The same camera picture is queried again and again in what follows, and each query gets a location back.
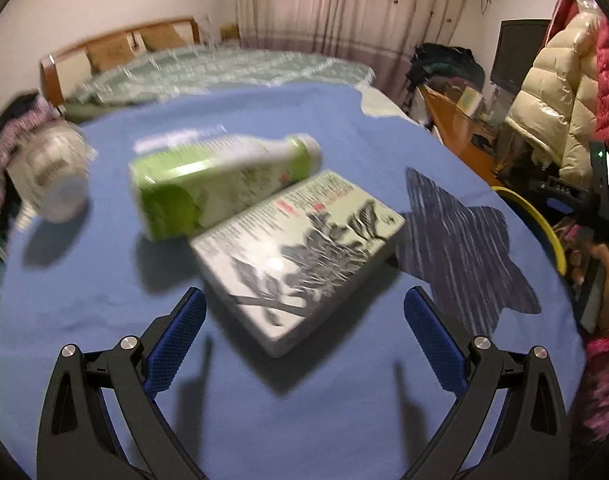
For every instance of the yellow-rimmed dark waste bin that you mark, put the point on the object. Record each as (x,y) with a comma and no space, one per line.
(539,220)

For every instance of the blue star-printed blanket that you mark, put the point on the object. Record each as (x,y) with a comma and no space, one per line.
(109,285)

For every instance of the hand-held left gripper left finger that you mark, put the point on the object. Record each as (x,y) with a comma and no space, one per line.
(177,340)

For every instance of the dark and floral clothes heap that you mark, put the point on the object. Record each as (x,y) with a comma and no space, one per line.
(14,135)

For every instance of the black television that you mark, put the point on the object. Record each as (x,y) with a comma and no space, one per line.
(514,55)

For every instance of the green and white plastic bottle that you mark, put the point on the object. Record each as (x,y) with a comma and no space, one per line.
(209,185)

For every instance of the small pale green box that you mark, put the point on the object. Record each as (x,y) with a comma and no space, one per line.
(469,100)

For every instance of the wooden desk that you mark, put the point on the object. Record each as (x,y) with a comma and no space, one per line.
(459,132)

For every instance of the brown pillow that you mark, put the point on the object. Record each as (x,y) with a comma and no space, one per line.
(109,52)

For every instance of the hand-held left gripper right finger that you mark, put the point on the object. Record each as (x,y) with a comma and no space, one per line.
(434,345)

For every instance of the pile of dark clothes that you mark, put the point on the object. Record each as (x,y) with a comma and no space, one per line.
(444,67)

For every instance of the box with ink-painting print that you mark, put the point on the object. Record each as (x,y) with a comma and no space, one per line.
(294,255)

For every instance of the pink striped curtain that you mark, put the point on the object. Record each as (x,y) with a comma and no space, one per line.
(344,5)

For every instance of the wooden bed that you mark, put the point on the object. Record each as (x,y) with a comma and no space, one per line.
(54,67)

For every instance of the cream down jacket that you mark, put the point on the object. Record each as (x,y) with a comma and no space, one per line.
(549,105)

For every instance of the green checked quilt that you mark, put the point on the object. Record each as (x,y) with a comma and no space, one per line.
(234,67)

